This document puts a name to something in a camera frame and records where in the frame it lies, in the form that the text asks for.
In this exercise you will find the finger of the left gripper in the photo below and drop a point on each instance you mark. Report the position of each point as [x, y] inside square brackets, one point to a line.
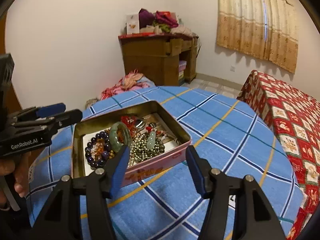
[51, 110]
[64, 119]

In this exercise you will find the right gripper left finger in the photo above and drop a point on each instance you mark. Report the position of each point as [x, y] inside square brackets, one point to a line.
[60, 216]

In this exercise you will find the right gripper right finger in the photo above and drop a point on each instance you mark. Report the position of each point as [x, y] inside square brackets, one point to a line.
[254, 215]

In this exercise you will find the green jade bangle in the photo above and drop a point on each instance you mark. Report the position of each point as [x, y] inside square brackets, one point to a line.
[119, 135]

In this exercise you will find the jade pendant with red cord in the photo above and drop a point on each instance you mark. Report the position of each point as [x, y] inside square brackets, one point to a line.
[151, 140]

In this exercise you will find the pink metal jewelry tin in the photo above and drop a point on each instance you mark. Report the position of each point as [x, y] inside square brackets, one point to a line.
[150, 111]

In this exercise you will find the pile of clothes on floor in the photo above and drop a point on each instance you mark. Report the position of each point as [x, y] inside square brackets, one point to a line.
[132, 81]

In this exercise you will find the blue plaid tablecloth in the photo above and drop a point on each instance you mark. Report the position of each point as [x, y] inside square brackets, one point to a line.
[227, 133]

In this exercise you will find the red patchwork bed cover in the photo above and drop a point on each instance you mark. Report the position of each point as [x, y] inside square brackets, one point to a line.
[293, 116]

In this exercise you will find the white product box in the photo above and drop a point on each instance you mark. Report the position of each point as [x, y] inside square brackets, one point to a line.
[132, 24]

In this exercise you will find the brown wooden desk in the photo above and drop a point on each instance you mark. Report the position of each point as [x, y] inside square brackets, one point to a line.
[158, 57]

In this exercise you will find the clothes heap on desk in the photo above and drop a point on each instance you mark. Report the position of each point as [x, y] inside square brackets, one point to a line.
[161, 22]

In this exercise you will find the beige patterned window curtain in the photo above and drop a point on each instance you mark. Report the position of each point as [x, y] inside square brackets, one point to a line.
[265, 29]

